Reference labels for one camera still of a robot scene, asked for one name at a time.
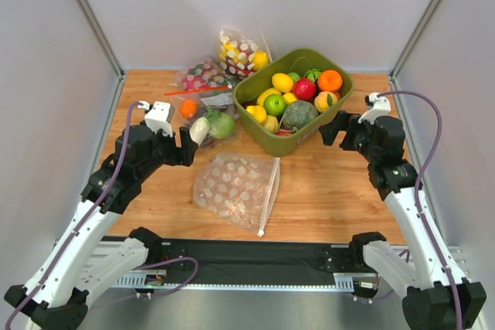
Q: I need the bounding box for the fake yellow peach with leaf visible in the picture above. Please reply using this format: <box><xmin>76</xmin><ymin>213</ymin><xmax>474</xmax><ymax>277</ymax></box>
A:
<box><xmin>314</xmin><ymin>91</ymin><xmax>340</xmax><ymax>113</ymax></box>

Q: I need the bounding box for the fake orange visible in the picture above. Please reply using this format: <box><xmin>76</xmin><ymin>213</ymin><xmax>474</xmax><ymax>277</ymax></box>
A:
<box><xmin>179</xmin><ymin>99</ymin><xmax>199</xmax><ymax>120</ymax></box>
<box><xmin>317</xmin><ymin>70</ymin><xmax>343</xmax><ymax>92</ymax></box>

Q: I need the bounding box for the fake red peach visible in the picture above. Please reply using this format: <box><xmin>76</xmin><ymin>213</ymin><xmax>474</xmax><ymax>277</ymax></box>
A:
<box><xmin>292</xmin><ymin>77</ymin><xmax>317</xmax><ymax>101</ymax></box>

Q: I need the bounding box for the clear zip bag with fruit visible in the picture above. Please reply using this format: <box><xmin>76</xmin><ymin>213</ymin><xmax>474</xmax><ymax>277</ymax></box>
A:
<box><xmin>193</xmin><ymin>151</ymin><xmax>281</xmax><ymax>237</ymax></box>

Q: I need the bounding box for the fake yellow lemon from bag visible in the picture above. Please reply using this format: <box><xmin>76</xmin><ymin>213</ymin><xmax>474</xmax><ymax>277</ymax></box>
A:
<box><xmin>271</xmin><ymin>73</ymin><xmax>295</xmax><ymax>94</ymax></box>

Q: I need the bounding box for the fake yellow pear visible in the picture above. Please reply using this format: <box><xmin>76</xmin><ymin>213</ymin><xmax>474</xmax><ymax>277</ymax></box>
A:
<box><xmin>282</xmin><ymin>92</ymin><xmax>298</xmax><ymax>104</ymax></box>
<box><xmin>245</xmin><ymin>105</ymin><xmax>268</xmax><ymax>125</ymax></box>

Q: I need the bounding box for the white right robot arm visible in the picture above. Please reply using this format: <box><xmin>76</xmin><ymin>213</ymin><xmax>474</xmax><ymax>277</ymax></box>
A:
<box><xmin>319</xmin><ymin>111</ymin><xmax>486</xmax><ymax>329</ymax></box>

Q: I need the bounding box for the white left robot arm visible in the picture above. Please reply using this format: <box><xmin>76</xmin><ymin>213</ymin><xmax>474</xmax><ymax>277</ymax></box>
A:
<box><xmin>4</xmin><ymin>123</ymin><xmax>201</xmax><ymax>329</ymax></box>

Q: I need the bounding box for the fake netted melon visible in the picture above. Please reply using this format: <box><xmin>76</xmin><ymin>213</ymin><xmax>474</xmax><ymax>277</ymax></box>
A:
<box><xmin>281</xmin><ymin>100</ymin><xmax>319</xmax><ymax>132</ymax></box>

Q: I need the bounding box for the fake green cabbage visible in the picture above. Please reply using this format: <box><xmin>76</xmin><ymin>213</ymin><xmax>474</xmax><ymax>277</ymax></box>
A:
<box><xmin>206</xmin><ymin>109</ymin><xmax>235</xmax><ymax>140</ymax></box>

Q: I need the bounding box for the clear bag with orange zipper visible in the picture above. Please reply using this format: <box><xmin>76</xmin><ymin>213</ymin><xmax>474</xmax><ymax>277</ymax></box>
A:
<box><xmin>165</xmin><ymin>87</ymin><xmax>236</xmax><ymax>148</ymax></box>

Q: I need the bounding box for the fake striped watermelon ball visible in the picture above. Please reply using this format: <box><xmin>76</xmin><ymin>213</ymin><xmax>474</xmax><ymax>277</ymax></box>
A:
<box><xmin>304</xmin><ymin>69</ymin><xmax>322</xmax><ymax>83</ymax></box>

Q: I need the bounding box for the fake red apple in bin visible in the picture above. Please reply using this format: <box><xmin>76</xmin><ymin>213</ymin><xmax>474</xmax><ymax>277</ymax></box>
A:
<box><xmin>275</xmin><ymin>130</ymin><xmax>294</xmax><ymax>136</ymax></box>

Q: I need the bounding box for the fake bumpy green fruit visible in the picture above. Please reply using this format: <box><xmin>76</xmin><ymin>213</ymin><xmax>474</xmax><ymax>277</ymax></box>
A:
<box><xmin>288</xmin><ymin>72</ymin><xmax>301</xmax><ymax>83</ymax></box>

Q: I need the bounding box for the fake yellow quince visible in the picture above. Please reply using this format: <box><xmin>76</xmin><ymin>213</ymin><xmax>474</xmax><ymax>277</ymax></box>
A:
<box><xmin>263</xmin><ymin>115</ymin><xmax>279</xmax><ymax>134</ymax></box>

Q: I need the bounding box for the fake green apple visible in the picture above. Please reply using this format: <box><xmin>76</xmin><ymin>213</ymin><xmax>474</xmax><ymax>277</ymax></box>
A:
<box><xmin>263</xmin><ymin>94</ymin><xmax>287</xmax><ymax>117</ymax></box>

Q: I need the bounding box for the polka dot bag with strawberry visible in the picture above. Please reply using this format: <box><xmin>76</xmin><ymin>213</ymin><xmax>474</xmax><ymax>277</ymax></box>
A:
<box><xmin>171</xmin><ymin>57</ymin><xmax>238</xmax><ymax>91</ymax></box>

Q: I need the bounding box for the polka dot bag with lemon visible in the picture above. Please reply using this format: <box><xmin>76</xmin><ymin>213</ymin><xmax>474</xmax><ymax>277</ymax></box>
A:
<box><xmin>218</xmin><ymin>29</ymin><xmax>272</xmax><ymax>80</ymax></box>

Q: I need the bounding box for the green plastic bin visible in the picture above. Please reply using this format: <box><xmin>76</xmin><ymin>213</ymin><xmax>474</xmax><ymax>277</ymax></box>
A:
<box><xmin>233</xmin><ymin>48</ymin><xmax>354</xmax><ymax>158</ymax></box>

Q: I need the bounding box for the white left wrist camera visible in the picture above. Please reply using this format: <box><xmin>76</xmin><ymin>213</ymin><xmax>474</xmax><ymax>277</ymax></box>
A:
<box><xmin>145</xmin><ymin>101</ymin><xmax>175</xmax><ymax>137</ymax></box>

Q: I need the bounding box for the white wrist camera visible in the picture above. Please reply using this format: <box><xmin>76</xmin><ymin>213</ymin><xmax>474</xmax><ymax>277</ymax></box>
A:
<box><xmin>358</xmin><ymin>92</ymin><xmax>391</xmax><ymax>124</ymax></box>
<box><xmin>145</xmin><ymin>101</ymin><xmax>175</xmax><ymax>137</ymax></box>

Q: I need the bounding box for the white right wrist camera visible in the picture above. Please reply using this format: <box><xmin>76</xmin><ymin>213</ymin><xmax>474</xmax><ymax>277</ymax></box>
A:
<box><xmin>358</xmin><ymin>92</ymin><xmax>391</xmax><ymax>124</ymax></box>

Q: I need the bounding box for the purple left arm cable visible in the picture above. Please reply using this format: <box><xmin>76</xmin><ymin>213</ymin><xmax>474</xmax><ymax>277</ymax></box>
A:
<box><xmin>4</xmin><ymin>100</ymin><xmax>154</xmax><ymax>330</ymax></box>

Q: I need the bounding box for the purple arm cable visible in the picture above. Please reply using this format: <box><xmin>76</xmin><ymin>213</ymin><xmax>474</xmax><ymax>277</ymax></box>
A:
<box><xmin>4</xmin><ymin>100</ymin><xmax>154</xmax><ymax>330</ymax></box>
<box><xmin>377</xmin><ymin>90</ymin><xmax>463</xmax><ymax>330</ymax></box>

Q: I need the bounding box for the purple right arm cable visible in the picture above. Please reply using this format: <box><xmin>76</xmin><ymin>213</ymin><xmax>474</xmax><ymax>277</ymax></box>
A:
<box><xmin>377</xmin><ymin>90</ymin><xmax>463</xmax><ymax>330</ymax></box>

